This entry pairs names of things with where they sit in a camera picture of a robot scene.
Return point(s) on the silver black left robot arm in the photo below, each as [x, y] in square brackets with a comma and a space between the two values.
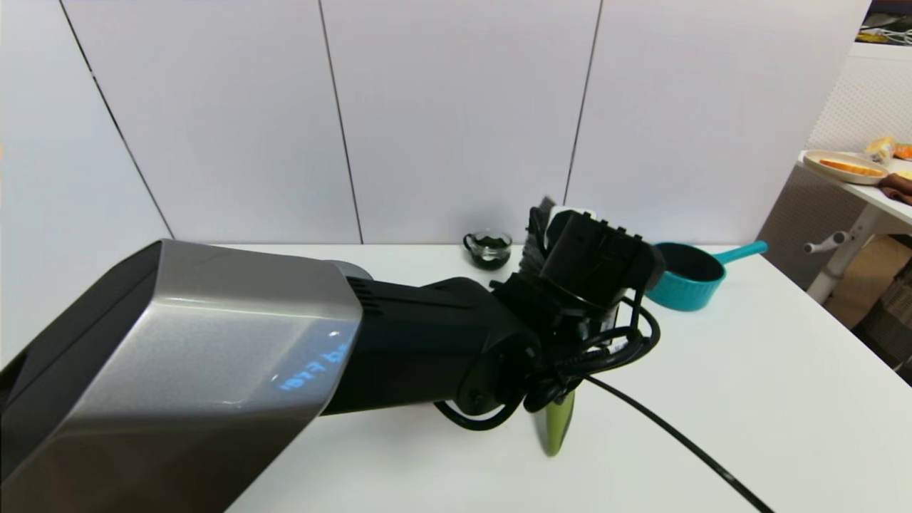
[214, 356]

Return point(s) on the brown cloth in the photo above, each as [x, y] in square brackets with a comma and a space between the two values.
[900, 188]

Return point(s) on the beige oval plate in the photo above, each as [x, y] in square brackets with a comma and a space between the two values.
[819, 162]

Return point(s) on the orange food item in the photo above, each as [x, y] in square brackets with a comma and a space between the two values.
[905, 151]

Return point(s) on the small glass cup dark liquid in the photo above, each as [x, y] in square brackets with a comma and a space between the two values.
[489, 249]

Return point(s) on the brown cardboard box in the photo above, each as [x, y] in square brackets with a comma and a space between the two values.
[866, 281]

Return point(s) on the white side table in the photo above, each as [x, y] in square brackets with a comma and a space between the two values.
[848, 253]

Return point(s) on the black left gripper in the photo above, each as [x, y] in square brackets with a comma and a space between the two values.
[595, 260]

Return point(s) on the yellow wrapped food package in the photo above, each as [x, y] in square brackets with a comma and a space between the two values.
[881, 149]

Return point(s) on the white perforated panel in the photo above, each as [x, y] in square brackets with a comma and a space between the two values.
[869, 100]

